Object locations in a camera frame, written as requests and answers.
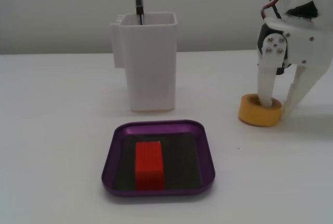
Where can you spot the white gripper with motor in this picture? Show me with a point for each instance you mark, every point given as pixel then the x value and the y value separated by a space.
pixel 303 40

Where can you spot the yellow tape roll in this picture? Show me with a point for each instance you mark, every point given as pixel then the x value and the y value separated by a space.
pixel 257 116

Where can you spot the white plastic box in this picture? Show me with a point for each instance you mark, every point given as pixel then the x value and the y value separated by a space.
pixel 151 73

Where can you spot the red ribbed block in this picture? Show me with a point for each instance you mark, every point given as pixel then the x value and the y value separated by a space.
pixel 148 164

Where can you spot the purple metal tray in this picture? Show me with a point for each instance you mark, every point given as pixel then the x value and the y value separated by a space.
pixel 109 179

